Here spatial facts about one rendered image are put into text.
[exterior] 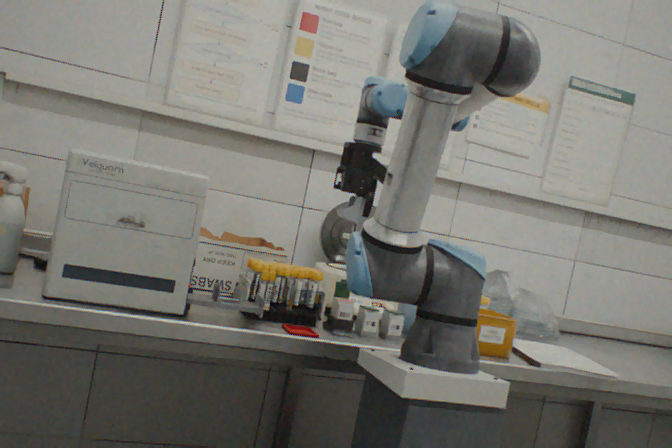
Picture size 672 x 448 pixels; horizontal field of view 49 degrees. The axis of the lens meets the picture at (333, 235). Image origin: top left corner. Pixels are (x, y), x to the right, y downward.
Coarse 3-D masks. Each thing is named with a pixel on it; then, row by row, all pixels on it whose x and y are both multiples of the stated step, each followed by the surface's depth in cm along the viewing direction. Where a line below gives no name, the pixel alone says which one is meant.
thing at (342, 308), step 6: (336, 300) 171; (342, 300) 170; (348, 300) 172; (336, 306) 170; (342, 306) 169; (348, 306) 169; (354, 306) 170; (336, 312) 169; (342, 312) 169; (348, 312) 170; (342, 318) 169; (348, 318) 170
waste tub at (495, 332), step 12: (480, 312) 193; (492, 312) 193; (480, 324) 178; (492, 324) 180; (504, 324) 181; (516, 324) 182; (480, 336) 179; (492, 336) 180; (504, 336) 181; (480, 348) 179; (492, 348) 180; (504, 348) 181
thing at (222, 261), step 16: (208, 240) 181; (224, 240) 211; (240, 240) 213; (256, 240) 214; (208, 256) 182; (224, 256) 183; (240, 256) 184; (256, 256) 186; (272, 256) 187; (208, 272) 182; (224, 272) 184; (240, 272) 185; (208, 288) 183; (224, 288) 184
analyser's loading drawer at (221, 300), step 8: (216, 288) 158; (192, 296) 156; (200, 296) 158; (208, 296) 160; (216, 296) 156; (224, 296) 161; (232, 296) 162; (240, 296) 157; (256, 296) 164; (200, 304) 154; (208, 304) 155; (216, 304) 155; (224, 304) 156; (232, 304) 156; (240, 304) 158; (248, 304) 161; (256, 304) 162; (264, 304) 159; (248, 312) 158; (256, 312) 159
